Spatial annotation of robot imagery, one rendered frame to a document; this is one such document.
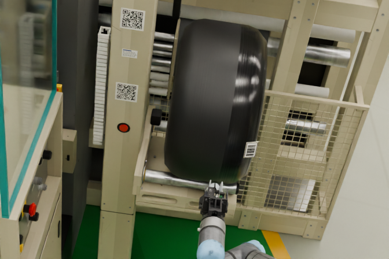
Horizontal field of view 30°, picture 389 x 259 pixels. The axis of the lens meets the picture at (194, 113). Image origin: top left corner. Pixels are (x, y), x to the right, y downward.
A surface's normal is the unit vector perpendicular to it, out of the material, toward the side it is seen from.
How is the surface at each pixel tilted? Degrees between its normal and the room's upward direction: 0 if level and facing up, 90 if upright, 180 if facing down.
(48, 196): 0
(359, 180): 0
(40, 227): 0
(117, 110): 90
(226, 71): 31
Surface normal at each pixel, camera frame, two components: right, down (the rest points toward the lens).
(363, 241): 0.12, -0.76
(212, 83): 0.04, -0.18
